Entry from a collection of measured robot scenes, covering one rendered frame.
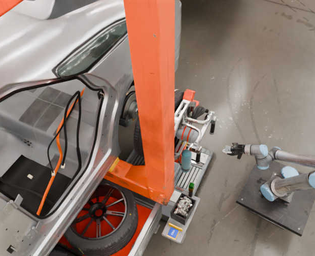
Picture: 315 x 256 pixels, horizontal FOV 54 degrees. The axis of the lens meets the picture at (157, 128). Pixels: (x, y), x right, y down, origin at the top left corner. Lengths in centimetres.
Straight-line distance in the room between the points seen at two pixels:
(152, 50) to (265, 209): 202
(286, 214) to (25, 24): 253
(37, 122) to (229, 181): 201
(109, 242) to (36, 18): 170
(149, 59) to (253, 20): 434
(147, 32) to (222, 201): 229
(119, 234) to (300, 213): 159
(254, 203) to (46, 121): 197
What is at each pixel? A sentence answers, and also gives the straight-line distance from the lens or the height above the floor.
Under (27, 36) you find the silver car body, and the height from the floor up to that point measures 197.
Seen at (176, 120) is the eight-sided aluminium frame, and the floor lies 112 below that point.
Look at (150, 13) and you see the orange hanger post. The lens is 130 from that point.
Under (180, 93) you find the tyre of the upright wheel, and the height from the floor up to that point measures 115.
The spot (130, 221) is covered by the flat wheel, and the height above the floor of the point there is 50.
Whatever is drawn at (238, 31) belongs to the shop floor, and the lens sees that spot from 535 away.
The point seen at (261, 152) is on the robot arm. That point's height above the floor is 87.
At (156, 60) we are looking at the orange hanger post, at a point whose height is 205.
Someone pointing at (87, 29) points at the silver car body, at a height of 186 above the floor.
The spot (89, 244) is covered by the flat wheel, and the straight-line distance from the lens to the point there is 265.
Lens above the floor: 295
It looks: 51 degrees down
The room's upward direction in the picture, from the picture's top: 4 degrees counter-clockwise
